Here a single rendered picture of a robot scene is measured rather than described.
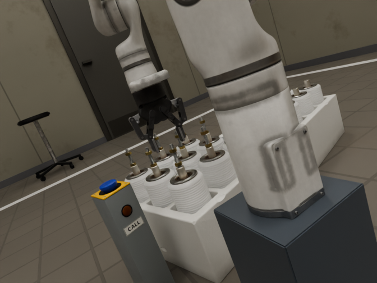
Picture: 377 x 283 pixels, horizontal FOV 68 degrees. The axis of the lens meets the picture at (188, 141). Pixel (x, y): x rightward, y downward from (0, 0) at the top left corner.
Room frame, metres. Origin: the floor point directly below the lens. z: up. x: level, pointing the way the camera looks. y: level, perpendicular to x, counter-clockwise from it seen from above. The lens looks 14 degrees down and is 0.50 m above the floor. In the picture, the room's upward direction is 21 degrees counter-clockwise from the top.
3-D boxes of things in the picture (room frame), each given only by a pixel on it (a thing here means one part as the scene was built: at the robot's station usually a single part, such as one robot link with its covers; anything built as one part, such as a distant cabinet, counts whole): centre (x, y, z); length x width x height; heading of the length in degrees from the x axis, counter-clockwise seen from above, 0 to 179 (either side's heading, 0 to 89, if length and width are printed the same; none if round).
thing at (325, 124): (1.19, -0.40, 0.09); 0.39 x 0.39 x 0.18; 41
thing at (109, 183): (0.60, 0.20, 0.32); 0.04 x 0.04 x 0.02
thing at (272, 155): (0.33, -0.09, 0.39); 0.09 x 0.09 x 0.17; 24
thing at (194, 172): (0.68, 0.04, 0.25); 0.08 x 0.08 x 0.01
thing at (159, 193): (0.77, 0.12, 0.16); 0.10 x 0.10 x 0.18
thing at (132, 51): (0.67, 0.04, 0.62); 0.09 x 0.07 x 0.15; 88
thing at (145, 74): (0.66, 0.04, 0.52); 0.11 x 0.09 x 0.06; 15
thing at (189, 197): (0.68, 0.04, 0.16); 0.10 x 0.10 x 0.18
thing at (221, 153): (0.75, -0.05, 0.25); 0.08 x 0.08 x 0.01
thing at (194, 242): (0.84, 0.03, 0.09); 0.39 x 0.39 x 0.18; 39
